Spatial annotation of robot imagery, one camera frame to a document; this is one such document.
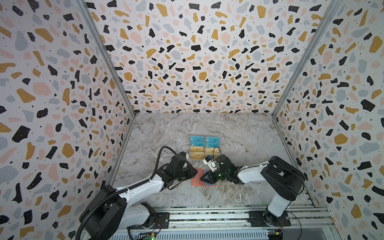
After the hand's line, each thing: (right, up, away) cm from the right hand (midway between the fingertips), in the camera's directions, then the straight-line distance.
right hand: (201, 177), depth 85 cm
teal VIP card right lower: (+7, +18, +10) cm, 21 cm away
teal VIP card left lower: (-2, +18, +10) cm, 21 cm away
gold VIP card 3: (-3, +11, +10) cm, 15 cm away
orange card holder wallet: (-3, -2, +1) cm, 4 cm away
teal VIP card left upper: (-3, +21, +10) cm, 24 cm away
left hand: (0, +5, -3) cm, 6 cm away
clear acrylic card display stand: (+2, +23, +11) cm, 25 cm away
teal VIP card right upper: (+7, +21, +10) cm, 24 cm away
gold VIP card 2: (+7, +14, +10) cm, 19 cm away
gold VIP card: (-3, +15, +10) cm, 18 cm away
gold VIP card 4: (+5, +13, +1) cm, 14 cm away
